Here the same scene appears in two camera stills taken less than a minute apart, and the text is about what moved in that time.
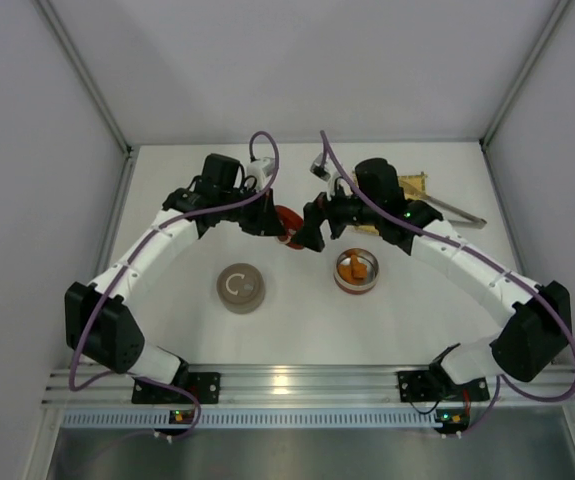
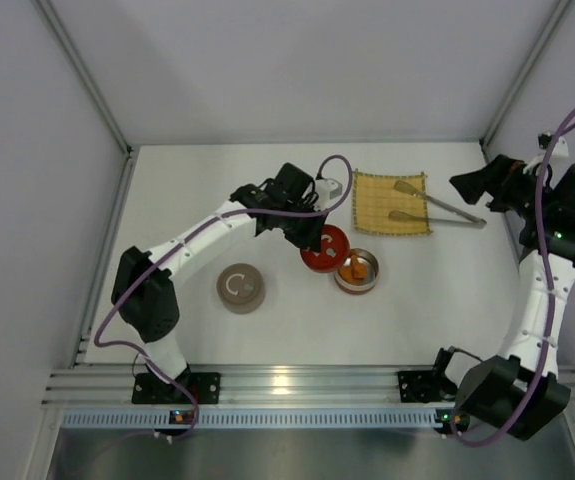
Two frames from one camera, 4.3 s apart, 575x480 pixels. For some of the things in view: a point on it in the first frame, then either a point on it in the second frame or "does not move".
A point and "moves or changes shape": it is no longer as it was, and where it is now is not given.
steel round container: x=242 y=308 does not move
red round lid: x=292 y=224 moves or changes shape
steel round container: x=365 y=257 does not move
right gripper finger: x=309 y=233 -> x=472 y=185
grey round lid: x=241 y=288 does not move
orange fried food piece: x=358 y=269 does not move
